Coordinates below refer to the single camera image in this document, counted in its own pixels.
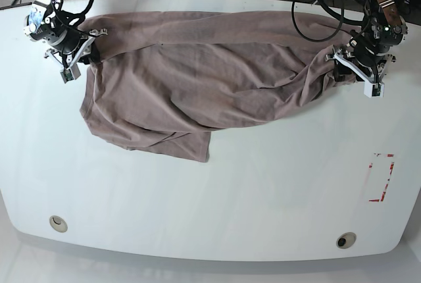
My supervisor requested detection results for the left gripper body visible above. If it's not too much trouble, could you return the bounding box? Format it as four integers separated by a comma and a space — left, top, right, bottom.
325, 45, 395, 84

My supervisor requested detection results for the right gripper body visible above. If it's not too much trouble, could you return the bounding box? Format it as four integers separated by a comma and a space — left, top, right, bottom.
44, 28, 108, 69

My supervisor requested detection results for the mauve t-shirt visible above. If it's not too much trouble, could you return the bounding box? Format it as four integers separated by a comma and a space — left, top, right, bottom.
80, 11, 353, 162

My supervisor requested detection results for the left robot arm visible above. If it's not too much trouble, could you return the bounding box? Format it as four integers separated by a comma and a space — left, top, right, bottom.
291, 0, 408, 89

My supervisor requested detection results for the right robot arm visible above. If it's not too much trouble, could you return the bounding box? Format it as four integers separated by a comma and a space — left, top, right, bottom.
24, 0, 108, 83

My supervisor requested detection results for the red tape rectangle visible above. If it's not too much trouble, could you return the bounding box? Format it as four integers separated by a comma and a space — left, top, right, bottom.
364, 153, 395, 203

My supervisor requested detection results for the right table grommet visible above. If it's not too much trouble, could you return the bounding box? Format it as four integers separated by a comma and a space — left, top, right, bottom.
336, 232, 357, 249

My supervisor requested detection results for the table grommet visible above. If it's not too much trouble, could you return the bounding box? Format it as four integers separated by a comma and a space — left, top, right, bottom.
49, 216, 68, 233
336, 232, 357, 249

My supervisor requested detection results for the left table grommet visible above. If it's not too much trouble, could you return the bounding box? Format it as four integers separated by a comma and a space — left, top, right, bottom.
49, 216, 68, 233

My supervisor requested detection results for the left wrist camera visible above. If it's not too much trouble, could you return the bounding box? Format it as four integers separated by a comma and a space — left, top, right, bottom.
363, 82, 384, 98

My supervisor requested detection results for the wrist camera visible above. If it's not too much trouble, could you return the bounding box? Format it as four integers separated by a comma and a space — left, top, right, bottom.
363, 82, 384, 98
60, 64, 81, 83

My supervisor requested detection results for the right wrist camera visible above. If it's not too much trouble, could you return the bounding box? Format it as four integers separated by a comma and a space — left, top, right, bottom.
60, 64, 81, 83

